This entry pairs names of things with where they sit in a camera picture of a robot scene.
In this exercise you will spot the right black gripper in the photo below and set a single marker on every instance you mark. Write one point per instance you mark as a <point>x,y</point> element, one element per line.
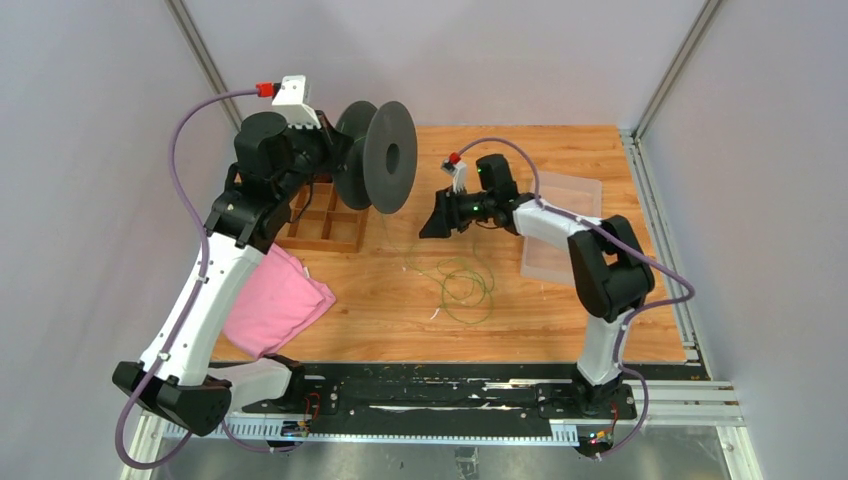
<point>446,216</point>

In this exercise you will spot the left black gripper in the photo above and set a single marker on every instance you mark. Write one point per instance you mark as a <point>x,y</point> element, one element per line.
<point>335,143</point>

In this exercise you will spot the black cable spool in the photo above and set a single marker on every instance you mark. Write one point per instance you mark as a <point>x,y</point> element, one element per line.
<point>378,168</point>

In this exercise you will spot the clear plastic box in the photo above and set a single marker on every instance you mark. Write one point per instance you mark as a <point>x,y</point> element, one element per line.
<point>546,258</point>

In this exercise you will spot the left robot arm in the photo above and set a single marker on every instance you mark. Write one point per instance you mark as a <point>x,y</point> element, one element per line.
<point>276,155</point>

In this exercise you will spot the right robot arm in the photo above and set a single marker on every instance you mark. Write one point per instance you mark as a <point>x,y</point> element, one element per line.
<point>611,278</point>

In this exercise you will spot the wooden compartment tray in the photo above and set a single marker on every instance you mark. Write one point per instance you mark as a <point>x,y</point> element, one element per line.
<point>323,222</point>

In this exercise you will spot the pink cloth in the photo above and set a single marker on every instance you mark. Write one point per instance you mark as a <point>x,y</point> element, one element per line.
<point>278,302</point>

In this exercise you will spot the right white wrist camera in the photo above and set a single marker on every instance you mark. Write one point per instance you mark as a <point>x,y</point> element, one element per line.
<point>457,170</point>

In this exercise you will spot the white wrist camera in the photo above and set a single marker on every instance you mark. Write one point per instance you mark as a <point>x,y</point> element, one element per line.
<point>457,170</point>
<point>291,101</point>

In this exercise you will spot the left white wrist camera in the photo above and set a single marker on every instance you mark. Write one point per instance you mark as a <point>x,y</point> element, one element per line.
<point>291,101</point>

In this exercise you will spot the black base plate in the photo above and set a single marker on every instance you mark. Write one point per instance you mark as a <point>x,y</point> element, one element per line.
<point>500,399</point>

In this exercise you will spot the slotted aluminium cable duct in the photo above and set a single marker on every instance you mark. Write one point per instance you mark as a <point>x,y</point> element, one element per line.
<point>270,429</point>

